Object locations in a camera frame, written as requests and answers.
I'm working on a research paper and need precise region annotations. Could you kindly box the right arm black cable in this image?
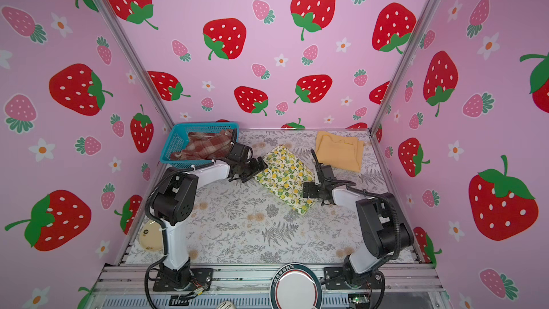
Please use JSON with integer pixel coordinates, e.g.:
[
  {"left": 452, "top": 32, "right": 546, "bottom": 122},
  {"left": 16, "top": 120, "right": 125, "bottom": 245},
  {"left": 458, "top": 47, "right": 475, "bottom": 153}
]
[{"left": 310, "top": 149, "right": 402, "bottom": 309}]

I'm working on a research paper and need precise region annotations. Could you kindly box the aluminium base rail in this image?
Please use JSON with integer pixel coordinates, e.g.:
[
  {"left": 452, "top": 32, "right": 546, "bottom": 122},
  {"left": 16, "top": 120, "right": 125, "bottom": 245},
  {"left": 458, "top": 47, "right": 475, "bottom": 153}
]
[{"left": 84, "top": 263, "right": 451, "bottom": 308}]

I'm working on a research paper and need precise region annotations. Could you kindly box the aluminium frame post right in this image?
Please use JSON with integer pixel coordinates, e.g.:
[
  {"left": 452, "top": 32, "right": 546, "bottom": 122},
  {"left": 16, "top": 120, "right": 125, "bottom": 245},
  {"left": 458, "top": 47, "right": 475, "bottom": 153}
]
[{"left": 370, "top": 0, "right": 442, "bottom": 136}]

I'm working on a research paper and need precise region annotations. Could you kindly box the aluminium frame post left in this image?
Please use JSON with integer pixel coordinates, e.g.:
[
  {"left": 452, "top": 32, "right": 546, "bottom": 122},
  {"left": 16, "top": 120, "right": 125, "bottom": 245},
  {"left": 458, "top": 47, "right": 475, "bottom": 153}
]
[{"left": 93, "top": 0, "right": 174, "bottom": 130}]

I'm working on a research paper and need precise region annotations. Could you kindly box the lemon print skirt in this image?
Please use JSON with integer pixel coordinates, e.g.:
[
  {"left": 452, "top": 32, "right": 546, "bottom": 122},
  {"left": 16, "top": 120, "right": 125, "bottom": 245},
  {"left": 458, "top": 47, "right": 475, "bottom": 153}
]
[{"left": 255, "top": 145, "right": 315, "bottom": 215}]

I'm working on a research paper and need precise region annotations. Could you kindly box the aluminium frame post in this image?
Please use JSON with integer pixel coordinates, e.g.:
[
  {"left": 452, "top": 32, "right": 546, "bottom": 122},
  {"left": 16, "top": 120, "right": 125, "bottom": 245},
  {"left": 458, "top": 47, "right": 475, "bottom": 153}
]
[
  {"left": 370, "top": 0, "right": 442, "bottom": 136},
  {"left": 93, "top": 0, "right": 174, "bottom": 130}
]

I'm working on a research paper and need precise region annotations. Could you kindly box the yellow skirt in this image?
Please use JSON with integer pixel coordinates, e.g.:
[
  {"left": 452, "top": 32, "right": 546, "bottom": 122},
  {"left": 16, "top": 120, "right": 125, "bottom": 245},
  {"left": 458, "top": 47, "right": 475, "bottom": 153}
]
[{"left": 315, "top": 131, "right": 365, "bottom": 173}]

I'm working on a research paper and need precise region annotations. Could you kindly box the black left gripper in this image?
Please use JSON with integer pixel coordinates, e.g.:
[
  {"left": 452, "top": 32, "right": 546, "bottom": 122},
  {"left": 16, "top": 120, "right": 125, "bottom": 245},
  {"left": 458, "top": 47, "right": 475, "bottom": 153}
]
[{"left": 239, "top": 156, "right": 269, "bottom": 182}]

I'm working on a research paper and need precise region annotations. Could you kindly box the teal plastic basket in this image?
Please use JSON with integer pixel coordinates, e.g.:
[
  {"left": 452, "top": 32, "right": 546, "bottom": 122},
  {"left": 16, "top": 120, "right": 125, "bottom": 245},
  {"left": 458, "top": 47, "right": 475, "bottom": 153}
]
[{"left": 160, "top": 122, "right": 240, "bottom": 169}]

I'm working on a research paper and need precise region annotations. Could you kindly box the red plaid skirt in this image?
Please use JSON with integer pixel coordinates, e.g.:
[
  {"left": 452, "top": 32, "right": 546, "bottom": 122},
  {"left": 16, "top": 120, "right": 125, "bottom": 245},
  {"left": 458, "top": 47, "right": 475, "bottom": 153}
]
[{"left": 170, "top": 129, "right": 233, "bottom": 160}]

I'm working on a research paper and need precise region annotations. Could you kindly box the white chocolate drizzled donut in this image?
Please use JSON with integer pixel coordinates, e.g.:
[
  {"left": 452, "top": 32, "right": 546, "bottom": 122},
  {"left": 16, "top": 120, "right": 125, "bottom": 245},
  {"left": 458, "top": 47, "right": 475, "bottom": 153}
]
[{"left": 216, "top": 300, "right": 236, "bottom": 309}]

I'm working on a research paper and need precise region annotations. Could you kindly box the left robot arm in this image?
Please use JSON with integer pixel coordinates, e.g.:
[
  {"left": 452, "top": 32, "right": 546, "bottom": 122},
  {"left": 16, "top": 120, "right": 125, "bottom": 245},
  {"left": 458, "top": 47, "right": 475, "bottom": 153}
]
[{"left": 145, "top": 142, "right": 268, "bottom": 288}]

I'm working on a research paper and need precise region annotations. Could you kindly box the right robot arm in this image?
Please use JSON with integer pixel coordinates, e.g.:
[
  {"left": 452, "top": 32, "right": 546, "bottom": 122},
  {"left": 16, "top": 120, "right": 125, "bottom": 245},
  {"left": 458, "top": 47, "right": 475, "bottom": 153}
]
[{"left": 303, "top": 164, "right": 415, "bottom": 287}]

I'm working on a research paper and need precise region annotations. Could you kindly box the white plate green rim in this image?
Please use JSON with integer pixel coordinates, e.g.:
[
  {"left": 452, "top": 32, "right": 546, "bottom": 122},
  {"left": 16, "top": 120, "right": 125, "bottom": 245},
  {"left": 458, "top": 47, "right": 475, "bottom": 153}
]
[{"left": 269, "top": 263, "right": 323, "bottom": 309}]

